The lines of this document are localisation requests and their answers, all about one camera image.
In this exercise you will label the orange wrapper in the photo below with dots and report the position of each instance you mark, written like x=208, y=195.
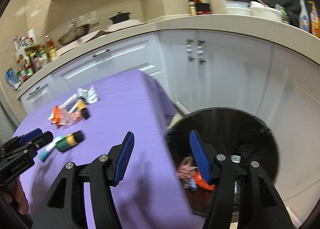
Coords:
x=56, y=116

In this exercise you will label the teal white tube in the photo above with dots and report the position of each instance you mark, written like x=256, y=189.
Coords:
x=49, y=148

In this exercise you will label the black trash bin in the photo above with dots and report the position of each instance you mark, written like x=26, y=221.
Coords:
x=232, y=132

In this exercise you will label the purple tablecloth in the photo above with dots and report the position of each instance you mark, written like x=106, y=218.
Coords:
x=150, y=194

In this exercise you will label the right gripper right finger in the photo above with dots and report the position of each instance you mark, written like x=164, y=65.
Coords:
x=260, y=203

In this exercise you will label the white spray bottle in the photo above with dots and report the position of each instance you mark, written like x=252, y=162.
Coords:
x=304, y=22

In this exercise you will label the dark soy sauce bottle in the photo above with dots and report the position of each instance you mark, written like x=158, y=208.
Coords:
x=192, y=7

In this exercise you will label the white storage container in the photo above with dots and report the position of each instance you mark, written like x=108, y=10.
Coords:
x=237, y=8

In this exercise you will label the green yellow black tube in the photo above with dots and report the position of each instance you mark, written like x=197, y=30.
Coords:
x=69, y=141

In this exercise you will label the blue white bag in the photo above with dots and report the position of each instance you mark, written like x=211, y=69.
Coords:
x=12, y=79

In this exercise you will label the left human hand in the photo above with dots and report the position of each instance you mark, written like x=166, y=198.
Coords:
x=19, y=196

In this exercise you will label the black clay pot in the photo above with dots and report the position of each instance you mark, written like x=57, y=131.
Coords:
x=120, y=17

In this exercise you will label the cooking oil bottle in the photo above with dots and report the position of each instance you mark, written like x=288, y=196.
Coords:
x=51, y=49

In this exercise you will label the white bowl with spoon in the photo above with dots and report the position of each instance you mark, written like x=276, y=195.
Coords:
x=262, y=10

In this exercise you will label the white blue tube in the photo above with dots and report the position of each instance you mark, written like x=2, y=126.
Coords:
x=90, y=95

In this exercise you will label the red black box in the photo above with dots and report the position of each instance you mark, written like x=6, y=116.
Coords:
x=203, y=9

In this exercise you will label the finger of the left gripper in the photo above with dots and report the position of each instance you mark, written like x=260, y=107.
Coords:
x=35, y=142
x=23, y=139

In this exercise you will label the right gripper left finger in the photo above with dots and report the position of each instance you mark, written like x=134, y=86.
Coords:
x=64, y=204

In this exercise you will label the red patterned snack wrapper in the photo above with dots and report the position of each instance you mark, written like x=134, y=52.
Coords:
x=186, y=172

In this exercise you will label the clear pink plastic wrapper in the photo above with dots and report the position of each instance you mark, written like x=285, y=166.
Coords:
x=67, y=119

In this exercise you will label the steel wok pan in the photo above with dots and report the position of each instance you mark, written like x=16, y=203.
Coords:
x=74, y=34

